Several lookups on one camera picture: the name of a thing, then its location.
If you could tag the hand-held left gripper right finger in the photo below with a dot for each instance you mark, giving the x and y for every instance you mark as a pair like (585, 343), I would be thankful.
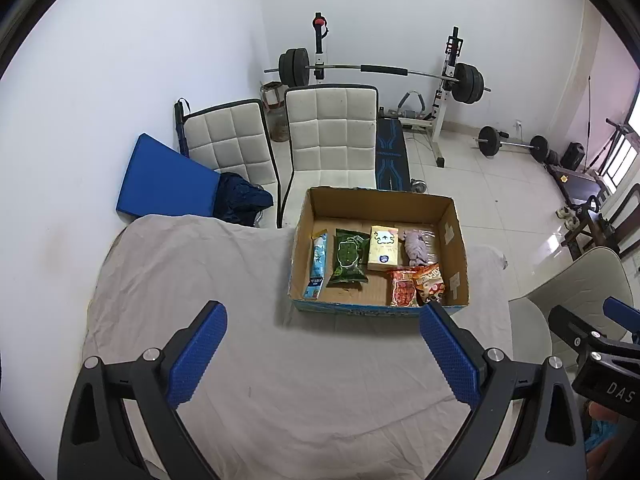
(450, 355)

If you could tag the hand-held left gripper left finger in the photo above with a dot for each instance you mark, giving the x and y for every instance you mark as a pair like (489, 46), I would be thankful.
(197, 355)

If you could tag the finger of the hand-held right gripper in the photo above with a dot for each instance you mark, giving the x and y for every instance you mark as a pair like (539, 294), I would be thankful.
(575, 327)
(622, 312)

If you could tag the orange panda snack packet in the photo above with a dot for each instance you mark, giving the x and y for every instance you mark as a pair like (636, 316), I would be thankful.
(430, 282)

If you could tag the red snack packet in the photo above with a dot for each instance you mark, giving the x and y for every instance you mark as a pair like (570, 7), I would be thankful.
(404, 290)

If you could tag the cream tissue pack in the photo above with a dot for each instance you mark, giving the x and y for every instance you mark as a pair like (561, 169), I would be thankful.
(384, 250)

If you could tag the cardboard box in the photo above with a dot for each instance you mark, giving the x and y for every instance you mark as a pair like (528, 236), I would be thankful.
(442, 225)

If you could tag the green snack packet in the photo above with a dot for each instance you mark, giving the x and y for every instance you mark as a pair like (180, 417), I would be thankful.
(347, 257)

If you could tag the blue snack packet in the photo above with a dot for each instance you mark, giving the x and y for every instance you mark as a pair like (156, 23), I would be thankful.
(317, 265)

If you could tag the grey shell chair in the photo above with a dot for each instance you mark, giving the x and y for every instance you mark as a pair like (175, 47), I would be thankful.
(575, 280)

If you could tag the grey table cloth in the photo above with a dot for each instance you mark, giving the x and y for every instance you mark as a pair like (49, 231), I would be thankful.
(250, 285)

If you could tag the brown wooden chair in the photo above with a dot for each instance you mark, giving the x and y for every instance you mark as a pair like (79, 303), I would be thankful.
(600, 225)

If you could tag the white shoes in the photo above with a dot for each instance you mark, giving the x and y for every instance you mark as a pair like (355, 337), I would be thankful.
(569, 215)

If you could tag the black treadmill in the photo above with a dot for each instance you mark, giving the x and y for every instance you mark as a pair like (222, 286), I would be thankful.
(575, 182)

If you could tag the dark blue jacket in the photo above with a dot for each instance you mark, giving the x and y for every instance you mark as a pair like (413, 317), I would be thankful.
(240, 197)

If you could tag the black speaker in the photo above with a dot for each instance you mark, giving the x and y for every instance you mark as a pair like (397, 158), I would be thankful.
(575, 155)

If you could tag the chrome dumbbell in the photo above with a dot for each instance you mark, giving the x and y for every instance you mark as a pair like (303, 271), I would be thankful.
(419, 186)

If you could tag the blue foam mat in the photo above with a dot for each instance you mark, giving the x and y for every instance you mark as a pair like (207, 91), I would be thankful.
(160, 180)

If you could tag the short barbell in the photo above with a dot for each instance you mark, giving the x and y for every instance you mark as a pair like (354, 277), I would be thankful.
(487, 141)

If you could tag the black weight bench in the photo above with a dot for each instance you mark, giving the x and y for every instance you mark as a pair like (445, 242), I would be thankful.
(390, 150)

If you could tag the white padded chair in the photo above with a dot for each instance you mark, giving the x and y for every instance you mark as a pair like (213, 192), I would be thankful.
(330, 135)
(225, 135)

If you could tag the black folded umbrella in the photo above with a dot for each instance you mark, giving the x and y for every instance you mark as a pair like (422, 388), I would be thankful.
(180, 125)

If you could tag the white bench press rack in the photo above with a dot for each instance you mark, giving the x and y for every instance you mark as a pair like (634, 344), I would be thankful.
(445, 110)

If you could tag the long barbell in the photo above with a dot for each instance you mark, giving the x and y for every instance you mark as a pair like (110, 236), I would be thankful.
(385, 69)

